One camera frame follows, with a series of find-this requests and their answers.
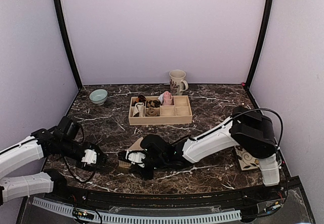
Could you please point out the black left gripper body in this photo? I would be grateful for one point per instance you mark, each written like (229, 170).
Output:
(69, 149)

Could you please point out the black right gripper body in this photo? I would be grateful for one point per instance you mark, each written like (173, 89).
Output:
(160, 162)

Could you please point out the beige striped cuff sock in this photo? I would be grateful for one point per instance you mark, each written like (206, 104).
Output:
(133, 156)

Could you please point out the wooden compartment organizer box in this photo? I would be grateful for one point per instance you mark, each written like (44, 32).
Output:
(178, 113)

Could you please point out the pink patterned long sock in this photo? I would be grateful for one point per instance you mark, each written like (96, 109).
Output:
(166, 99)

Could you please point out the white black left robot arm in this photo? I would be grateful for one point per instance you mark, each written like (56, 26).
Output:
(58, 140)

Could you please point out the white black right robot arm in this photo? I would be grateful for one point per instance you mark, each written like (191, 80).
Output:
(246, 128)

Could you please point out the white ribbed rolled sock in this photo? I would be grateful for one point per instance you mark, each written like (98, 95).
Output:
(139, 110)

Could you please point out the dark argyle rolled sock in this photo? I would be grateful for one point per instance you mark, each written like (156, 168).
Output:
(153, 103)

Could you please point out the light blue ceramic bowl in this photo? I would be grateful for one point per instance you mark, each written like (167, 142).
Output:
(98, 96)

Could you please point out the coral pattern ceramic mug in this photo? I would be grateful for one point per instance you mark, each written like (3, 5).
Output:
(178, 83)

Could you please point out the floral pattern coaster tile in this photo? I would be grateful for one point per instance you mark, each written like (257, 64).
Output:
(246, 161)

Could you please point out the white slotted cable duct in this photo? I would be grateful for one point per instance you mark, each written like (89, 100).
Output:
(137, 215)

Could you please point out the black front table rail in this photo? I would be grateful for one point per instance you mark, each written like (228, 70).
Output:
(231, 198)

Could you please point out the black left frame post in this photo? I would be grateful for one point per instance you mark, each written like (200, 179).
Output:
(66, 43)

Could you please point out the black frame post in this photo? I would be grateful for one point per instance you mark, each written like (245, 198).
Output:
(259, 44)
(66, 43)

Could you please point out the black right frame post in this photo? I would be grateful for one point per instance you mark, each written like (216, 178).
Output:
(259, 44)

